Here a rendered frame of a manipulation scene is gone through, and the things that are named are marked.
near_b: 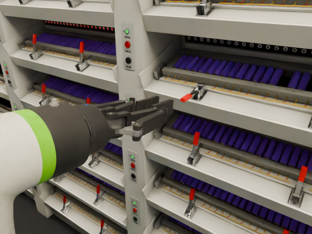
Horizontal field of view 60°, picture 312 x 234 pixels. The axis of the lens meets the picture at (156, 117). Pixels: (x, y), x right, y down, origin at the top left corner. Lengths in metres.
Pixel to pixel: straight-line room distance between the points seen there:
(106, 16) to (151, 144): 0.40
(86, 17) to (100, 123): 0.53
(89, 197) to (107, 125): 0.91
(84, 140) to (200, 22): 0.39
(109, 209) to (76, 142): 0.89
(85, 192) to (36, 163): 1.00
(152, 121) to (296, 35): 0.31
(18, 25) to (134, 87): 0.68
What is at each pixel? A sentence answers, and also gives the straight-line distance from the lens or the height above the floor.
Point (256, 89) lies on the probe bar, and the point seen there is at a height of 0.95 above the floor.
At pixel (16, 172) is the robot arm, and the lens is 0.31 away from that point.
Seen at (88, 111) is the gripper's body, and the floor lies 1.01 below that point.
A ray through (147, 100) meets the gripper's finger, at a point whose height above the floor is 0.96.
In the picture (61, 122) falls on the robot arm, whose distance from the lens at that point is 0.34.
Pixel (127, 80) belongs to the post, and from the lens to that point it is 0.79.
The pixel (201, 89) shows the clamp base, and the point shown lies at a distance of 0.68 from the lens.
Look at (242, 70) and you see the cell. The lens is 0.73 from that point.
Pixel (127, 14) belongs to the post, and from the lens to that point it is 0.75.
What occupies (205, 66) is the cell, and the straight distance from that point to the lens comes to 0.76.
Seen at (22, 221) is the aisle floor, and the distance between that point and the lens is 1.76.
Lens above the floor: 1.17
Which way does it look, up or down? 26 degrees down
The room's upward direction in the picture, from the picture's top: straight up
